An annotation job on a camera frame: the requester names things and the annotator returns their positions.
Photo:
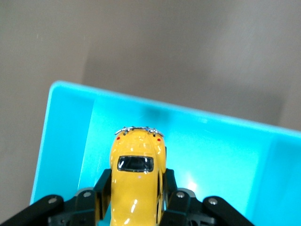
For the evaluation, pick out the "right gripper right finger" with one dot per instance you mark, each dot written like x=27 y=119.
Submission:
x=178 y=207

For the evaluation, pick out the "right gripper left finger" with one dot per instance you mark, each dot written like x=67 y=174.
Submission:
x=82 y=207

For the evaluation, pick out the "yellow beetle toy car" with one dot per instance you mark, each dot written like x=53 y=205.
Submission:
x=136 y=188

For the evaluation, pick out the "turquoise plastic bin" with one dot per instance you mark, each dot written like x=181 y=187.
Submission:
x=211 y=164

